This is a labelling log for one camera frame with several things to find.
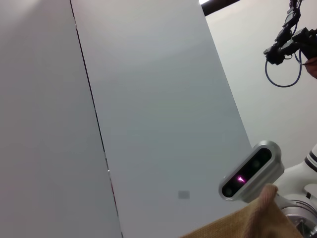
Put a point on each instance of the silver depth camera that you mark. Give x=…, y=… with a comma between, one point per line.
x=275, y=168

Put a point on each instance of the khaki canvas food bag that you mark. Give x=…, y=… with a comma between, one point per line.
x=247, y=223

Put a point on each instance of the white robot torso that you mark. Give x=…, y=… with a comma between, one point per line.
x=297, y=173

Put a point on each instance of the dark ceiling beam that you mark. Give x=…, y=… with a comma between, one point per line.
x=218, y=6

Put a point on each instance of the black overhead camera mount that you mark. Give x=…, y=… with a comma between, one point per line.
x=282, y=47

